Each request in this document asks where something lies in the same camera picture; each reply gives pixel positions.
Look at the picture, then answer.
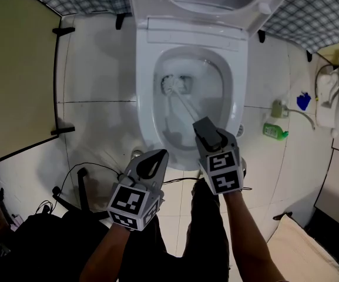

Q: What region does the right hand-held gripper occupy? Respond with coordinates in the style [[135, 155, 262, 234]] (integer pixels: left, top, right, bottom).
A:
[[195, 129, 246, 196]]

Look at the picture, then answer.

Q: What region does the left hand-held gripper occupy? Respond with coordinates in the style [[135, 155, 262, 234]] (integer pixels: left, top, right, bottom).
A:
[[106, 149, 169, 232]]

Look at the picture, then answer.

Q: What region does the white toilet brush grey grip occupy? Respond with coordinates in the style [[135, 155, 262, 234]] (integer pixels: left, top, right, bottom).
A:
[[160, 73, 222, 152]]

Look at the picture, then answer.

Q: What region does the person's right forearm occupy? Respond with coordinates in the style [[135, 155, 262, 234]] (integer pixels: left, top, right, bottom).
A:
[[221, 190, 288, 282]]

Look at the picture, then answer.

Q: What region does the person's left forearm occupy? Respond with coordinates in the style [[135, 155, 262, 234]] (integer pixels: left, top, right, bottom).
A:
[[79, 223, 132, 282]]

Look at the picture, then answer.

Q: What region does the green plastic bottle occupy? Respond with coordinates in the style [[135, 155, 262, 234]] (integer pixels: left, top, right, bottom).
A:
[[262, 122, 290, 142]]

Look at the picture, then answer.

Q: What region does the black metal stand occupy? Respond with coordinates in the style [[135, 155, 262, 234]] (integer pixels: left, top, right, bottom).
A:
[[51, 167, 112, 221]]

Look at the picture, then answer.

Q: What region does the grey water valve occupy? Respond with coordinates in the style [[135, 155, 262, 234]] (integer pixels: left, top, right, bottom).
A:
[[271, 99, 289, 119]]

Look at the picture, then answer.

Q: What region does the person's left leg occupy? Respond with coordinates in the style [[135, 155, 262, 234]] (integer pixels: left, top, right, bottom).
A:
[[118, 211, 170, 282]]

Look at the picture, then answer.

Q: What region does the person's leg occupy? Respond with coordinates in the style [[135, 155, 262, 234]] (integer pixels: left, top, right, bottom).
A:
[[118, 211, 170, 282], [183, 180, 232, 282]]

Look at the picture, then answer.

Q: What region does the person's right leg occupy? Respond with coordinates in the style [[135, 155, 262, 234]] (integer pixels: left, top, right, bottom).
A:
[[183, 180, 232, 282]]

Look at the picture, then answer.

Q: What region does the blue crumpled cloth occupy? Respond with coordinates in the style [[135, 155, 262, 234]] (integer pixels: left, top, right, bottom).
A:
[[296, 90, 312, 112]]

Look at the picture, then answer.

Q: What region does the black bag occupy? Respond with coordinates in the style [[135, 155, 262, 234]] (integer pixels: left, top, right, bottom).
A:
[[0, 209, 112, 282]]

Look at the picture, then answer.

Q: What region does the beige textured cloth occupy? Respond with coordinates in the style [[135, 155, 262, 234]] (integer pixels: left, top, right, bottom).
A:
[[267, 214, 339, 282]]

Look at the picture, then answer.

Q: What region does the cream partition panel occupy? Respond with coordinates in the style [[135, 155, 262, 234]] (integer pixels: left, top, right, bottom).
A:
[[0, 0, 63, 168]]

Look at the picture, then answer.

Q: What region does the thin black cable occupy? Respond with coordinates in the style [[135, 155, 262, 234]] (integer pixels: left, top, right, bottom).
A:
[[59, 162, 120, 194], [162, 176, 203, 186]]

